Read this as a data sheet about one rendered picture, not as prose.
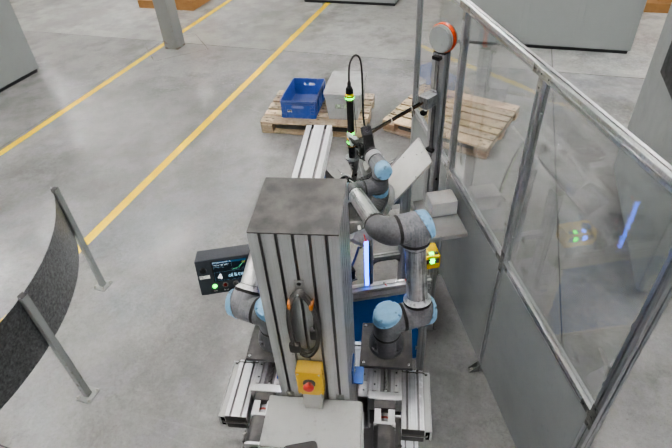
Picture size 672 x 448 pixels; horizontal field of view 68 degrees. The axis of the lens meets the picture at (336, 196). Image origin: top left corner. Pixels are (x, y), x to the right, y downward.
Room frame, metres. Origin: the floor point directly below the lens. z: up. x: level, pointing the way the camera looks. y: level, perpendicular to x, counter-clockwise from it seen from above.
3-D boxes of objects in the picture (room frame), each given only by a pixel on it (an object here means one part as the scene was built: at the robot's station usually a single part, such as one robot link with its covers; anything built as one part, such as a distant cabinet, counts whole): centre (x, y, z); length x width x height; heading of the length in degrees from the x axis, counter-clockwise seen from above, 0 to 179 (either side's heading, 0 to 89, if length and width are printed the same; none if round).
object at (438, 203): (2.41, -0.65, 0.92); 0.17 x 0.16 x 0.11; 96
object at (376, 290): (1.78, -0.04, 0.82); 0.90 x 0.04 x 0.08; 96
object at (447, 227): (2.33, -0.63, 0.85); 0.36 x 0.24 x 0.03; 6
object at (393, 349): (1.30, -0.18, 1.09); 0.15 x 0.15 x 0.10
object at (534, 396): (2.23, -0.81, 0.50); 2.59 x 0.03 x 0.91; 6
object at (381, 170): (1.79, -0.20, 1.64); 0.11 x 0.08 x 0.09; 16
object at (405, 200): (2.32, -0.41, 0.58); 0.09 x 0.05 x 1.15; 6
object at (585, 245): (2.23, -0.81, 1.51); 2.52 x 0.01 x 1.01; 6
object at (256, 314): (1.38, 0.32, 1.20); 0.13 x 0.12 x 0.14; 64
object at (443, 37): (2.63, -0.64, 1.88); 0.16 x 0.07 x 0.16; 41
